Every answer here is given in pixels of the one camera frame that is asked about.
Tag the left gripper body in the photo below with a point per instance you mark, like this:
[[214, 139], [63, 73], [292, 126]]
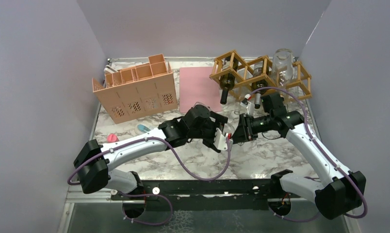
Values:
[[210, 129]]

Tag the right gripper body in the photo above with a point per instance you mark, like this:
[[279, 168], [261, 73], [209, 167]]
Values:
[[247, 122]]

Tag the clear glass bottle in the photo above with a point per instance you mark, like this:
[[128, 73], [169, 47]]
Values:
[[229, 130]]

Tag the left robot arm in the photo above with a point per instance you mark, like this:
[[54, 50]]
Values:
[[96, 164]]

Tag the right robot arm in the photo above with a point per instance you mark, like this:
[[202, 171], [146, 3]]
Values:
[[338, 190]]

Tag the dark bottle black cap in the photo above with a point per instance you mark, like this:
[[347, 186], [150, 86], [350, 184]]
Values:
[[226, 83]]

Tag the wooden wine rack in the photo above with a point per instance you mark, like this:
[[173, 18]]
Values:
[[231, 63]]

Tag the dark bottle silver neck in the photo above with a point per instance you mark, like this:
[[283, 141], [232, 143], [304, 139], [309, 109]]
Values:
[[258, 70]]

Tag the pink capped small bottle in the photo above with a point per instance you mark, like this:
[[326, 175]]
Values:
[[111, 138]]

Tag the pink clipboard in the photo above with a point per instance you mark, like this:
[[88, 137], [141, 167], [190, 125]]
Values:
[[196, 86]]

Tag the light blue toy package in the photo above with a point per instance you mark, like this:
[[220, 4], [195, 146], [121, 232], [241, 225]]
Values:
[[141, 129]]

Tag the large clear glass jar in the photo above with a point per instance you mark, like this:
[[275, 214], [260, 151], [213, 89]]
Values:
[[282, 67]]

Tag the peach plastic organizer basket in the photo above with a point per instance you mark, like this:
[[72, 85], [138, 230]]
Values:
[[138, 91]]

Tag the white item behind basket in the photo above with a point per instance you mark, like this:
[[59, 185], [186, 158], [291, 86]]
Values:
[[109, 70]]

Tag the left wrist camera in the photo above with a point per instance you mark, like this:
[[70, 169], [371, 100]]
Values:
[[222, 140]]

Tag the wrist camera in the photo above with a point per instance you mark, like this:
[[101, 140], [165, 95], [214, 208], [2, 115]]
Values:
[[247, 104], [222, 140]]

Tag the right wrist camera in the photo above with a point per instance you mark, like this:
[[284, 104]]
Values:
[[247, 104]]

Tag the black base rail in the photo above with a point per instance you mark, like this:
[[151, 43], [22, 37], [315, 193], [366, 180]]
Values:
[[196, 195]]

